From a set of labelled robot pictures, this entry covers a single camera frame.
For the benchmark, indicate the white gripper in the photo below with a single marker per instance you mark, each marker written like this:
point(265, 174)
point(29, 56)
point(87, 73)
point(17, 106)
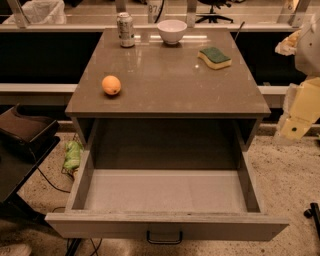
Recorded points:
point(308, 50)

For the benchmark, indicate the green and yellow sponge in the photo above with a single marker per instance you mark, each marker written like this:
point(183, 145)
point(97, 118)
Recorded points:
point(214, 58)

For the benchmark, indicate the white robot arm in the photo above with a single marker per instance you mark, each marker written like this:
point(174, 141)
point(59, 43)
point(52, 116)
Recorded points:
point(307, 57)

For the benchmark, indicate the black office chair base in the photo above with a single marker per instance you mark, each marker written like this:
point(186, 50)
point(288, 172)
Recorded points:
point(212, 16)

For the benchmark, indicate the black stand foot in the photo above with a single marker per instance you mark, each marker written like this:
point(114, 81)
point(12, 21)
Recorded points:
point(314, 212)

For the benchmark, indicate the white bowl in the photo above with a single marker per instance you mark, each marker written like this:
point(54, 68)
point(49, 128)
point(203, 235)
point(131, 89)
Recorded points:
point(171, 31)

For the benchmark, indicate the grey cabinet with open drawer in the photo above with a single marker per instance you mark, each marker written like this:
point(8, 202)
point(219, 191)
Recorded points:
point(169, 152)

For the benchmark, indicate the silver soda can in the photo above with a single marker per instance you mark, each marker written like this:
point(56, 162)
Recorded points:
point(125, 29)

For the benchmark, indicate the orange fruit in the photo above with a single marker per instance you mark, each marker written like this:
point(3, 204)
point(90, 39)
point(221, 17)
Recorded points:
point(111, 85)

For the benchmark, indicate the green crumpled bag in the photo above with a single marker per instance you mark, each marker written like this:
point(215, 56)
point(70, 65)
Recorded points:
point(73, 151)

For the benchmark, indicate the clear plastic bag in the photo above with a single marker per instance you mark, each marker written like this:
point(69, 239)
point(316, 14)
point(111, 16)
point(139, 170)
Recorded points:
point(35, 12)

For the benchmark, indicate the dark side table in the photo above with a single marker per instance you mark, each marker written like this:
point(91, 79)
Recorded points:
point(25, 142)

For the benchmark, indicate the white shoe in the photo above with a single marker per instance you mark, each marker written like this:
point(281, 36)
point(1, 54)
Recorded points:
point(15, 250)

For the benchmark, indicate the black drawer handle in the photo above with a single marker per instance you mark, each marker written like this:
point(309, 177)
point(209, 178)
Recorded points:
point(164, 238)

